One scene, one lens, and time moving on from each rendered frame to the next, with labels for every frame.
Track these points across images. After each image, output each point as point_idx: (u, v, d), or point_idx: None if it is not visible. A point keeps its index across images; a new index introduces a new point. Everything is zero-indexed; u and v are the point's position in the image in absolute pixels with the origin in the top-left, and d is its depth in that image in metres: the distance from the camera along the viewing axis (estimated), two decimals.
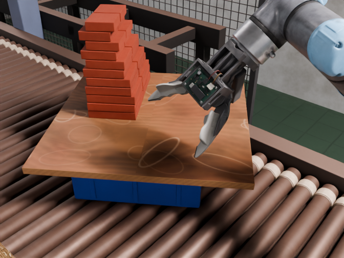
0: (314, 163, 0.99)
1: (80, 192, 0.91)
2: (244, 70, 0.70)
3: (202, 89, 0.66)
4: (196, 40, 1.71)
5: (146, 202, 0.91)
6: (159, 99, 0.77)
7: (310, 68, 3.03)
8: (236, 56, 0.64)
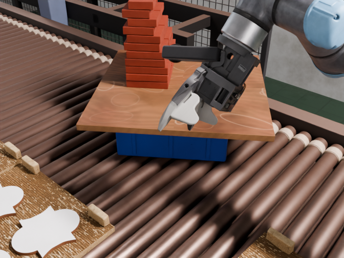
0: (323, 126, 1.14)
1: (122, 149, 1.06)
2: None
3: (232, 101, 0.72)
4: (211, 27, 1.86)
5: (179, 157, 1.05)
6: (163, 120, 0.69)
7: None
8: (256, 65, 0.70)
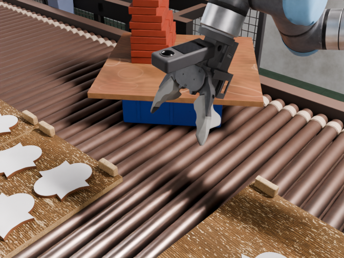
0: (308, 98, 1.27)
1: (128, 116, 1.18)
2: (200, 40, 0.72)
3: None
4: None
5: (179, 124, 1.18)
6: (197, 133, 0.71)
7: None
8: None
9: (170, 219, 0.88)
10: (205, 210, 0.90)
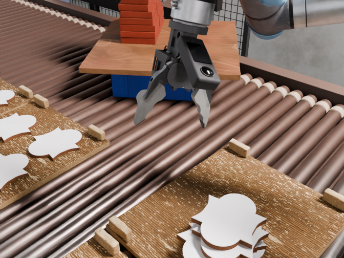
0: (285, 76, 1.36)
1: (116, 91, 1.28)
2: (181, 37, 0.69)
3: None
4: None
5: (164, 98, 1.27)
6: (201, 121, 0.78)
7: (300, 43, 3.40)
8: None
9: (152, 176, 0.98)
10: (184, 169, 0.99)
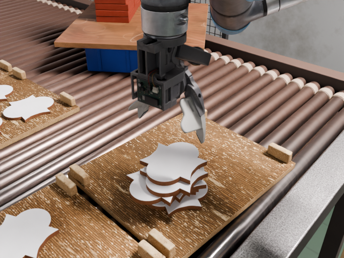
0: (252, 52, 1.44)
1: (91, 65, 1.36)
2: (179, 45, 0.65)
3: (153, 95, 0.64)
4: None
5: None
6: (146, 110, 0.78)
7: (285, 34, 3.48)
8: (152, 51, 0.60)
9: (116, 136, 1.06)
10: (146, 130, 1.08)
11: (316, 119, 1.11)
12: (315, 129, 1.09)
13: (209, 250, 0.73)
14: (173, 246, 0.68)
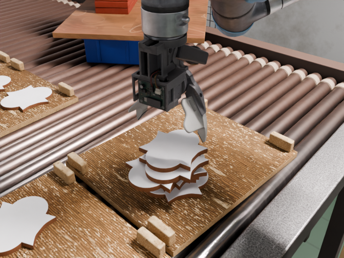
0: (253, 44, 1.43)
1: (90, 56, 1.34)
2: None
3: (155, 96, 0.64)
4: None
5: (135, 63, 1.34)
6: (145, 111, 0.77)
7: (286, 31, 3.47)
8: (154, 52, 0.60)
9: (115, 127, 1.05)
10: (145, 121, 1.06)
11: (318, 109, 1.10)
12: (317, 119, 1.07)
13: (209, 237, 0.72)
14: (173, 233, 0.67)
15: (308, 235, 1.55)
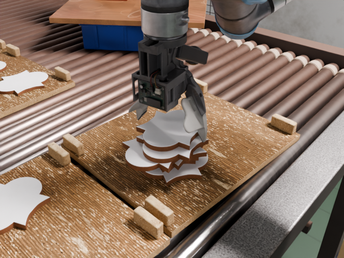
0: None
1: (87, 43, 1.32)
2: None
3: (155, 96, 0.64)
4: None
5: (133, 49, 1.31)
6: (145, 111, 0.77)
7: (286, 25, 3.44)
8: (154, 52, 0.60)
9: (112, 111, 1.02)
10: None
11: (320, 93, 1.07)
12: (320, 103, 1.04)
13: (209, 218, 0.69)
14: (171, 213, 0.64)
15: (309, 226, 1.53)
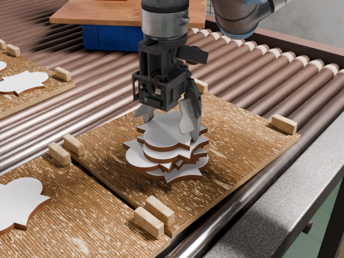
0: (254, 31, 1.40)
1: (88, 43, 1.32)
2: None
3: (155, 97, 0.64)
4: None
5: (134, 49, 1.31)
6: (152, 116, 0.77)
7: (286, 25, 3.44)
8: (154, 53, 0.60)
9: (113, 111, 1.02)
10: None
11: (321, 93, 1.07)
12: (320, 104, 1.04)
13: (210, 219, 0.69)
14: (172, 213, 0.64)
15: (309, 226, 1.53)
